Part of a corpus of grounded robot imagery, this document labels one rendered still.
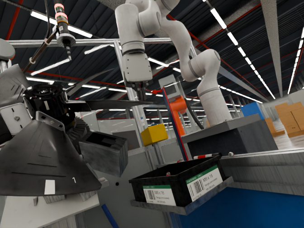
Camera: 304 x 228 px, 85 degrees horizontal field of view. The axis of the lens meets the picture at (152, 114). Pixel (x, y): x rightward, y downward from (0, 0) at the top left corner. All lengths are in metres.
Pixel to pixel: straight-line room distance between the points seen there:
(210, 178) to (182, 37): 0.77
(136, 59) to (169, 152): 1.00
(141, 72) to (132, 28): 0.14
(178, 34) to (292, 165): 0.80
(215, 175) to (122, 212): 1.01
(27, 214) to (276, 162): 0.67
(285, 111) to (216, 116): 6.92
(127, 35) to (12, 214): 0.65
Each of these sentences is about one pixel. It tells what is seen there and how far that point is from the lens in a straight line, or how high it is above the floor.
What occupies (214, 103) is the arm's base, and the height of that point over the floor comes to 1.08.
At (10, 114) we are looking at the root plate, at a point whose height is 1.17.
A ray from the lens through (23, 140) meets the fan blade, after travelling 0.47.
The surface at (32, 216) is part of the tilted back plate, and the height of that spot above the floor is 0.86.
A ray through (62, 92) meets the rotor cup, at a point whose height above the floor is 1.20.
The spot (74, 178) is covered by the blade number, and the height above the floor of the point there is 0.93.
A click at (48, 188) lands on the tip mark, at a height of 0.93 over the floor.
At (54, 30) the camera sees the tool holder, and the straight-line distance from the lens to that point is 0.86.
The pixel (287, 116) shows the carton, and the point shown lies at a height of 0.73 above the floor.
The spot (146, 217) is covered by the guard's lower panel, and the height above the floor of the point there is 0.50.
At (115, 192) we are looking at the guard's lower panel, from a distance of 1.35.
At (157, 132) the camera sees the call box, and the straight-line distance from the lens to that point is 0.91.
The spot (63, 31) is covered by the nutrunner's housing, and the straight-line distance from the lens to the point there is 0.81.
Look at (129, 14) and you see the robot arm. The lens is 0.66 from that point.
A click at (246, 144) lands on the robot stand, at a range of 0.80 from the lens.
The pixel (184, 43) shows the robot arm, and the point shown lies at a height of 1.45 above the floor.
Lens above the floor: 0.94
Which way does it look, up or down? 12 degrees up
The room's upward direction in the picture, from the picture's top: 17 degrees counter-clockwise
